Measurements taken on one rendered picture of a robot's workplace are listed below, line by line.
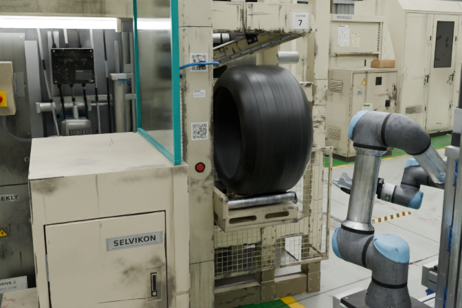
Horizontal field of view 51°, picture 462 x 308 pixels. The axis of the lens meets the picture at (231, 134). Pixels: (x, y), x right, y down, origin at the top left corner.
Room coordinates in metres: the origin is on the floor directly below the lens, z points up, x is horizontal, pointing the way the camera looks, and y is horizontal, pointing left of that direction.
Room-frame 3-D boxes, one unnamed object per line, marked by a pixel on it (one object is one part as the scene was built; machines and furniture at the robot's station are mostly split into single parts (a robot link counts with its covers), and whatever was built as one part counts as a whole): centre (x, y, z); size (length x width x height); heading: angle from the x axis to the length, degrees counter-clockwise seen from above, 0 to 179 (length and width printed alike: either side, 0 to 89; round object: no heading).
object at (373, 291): (1.52, -0.53, 0.77); 0.15 x 0.15 x 0.10
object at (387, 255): (1.52, -0.53, 0.88); 0.13 x 0.12 x 0.14; 43
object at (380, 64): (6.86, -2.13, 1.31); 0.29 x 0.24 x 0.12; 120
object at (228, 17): (2.53, -0.09, 1.71); 0.61 x 0.25 x 0.15; 111
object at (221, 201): (2.14, 0.09, 0.90); 0.40 x 0.03 x 0.10; 21
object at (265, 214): (2.08, -0.12, 0.83); 0.36 x 0.09 x 0.06; 111
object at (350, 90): (6.82, -1.82, 0.62); 0.91 x 0.58 x 1.25; 120
